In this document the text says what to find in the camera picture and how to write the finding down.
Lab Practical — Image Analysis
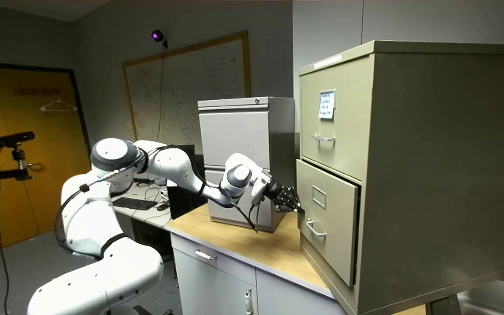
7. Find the white paper label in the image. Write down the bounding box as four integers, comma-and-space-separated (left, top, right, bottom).
317, 87, 338, 122

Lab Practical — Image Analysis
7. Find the white clothes hanger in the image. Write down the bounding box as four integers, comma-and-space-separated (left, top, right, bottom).
37, 95, 81, 115

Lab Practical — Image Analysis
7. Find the yellow door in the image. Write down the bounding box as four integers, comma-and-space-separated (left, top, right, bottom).
0, 59, 95, 262

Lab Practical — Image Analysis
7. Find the wood framed whiteboard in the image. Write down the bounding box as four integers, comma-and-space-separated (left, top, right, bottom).
121, 29, 254, 151

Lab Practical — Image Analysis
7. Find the white base cabinet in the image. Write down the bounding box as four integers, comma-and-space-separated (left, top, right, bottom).
169, 230, 349, 315

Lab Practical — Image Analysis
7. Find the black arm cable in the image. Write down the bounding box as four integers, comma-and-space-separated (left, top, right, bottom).
53, 165, 149, 249

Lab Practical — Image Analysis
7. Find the white office desk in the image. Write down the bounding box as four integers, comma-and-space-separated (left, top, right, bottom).
111, 178, 176, 234

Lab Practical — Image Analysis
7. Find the black stereo camera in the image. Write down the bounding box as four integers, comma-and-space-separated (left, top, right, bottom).
0, 129, 37, 151

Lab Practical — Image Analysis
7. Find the beige metal file cabinet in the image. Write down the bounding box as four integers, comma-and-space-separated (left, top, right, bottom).
295, 38, 504, 315

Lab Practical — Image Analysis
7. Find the silver drawer handle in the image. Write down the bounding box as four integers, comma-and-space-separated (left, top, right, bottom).
312, 130, 340, 146
305, 216, 330, 242

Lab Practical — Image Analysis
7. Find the grey lateral file cabinet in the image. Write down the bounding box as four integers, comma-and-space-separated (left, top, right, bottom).
197, 94, 298, 234

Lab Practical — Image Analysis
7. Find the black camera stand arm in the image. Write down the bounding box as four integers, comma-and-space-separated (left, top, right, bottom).
0, 146, 36, 185

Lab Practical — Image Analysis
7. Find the beige file cabinet drawer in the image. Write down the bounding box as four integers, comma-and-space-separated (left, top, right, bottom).
298, 53, 375, 183

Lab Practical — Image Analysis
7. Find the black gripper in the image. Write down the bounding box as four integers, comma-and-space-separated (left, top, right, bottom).
263, 179, 307, 214

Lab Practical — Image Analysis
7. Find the black keyboard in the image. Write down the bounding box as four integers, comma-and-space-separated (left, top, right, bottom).
111, 195, 160, 211

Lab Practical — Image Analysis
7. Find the purple lit camera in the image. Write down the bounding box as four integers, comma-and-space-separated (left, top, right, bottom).
149, 27, 172, 50

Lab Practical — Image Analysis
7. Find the beige drawer with label holder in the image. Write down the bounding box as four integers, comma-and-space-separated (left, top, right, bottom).
295, 157, 363, 288

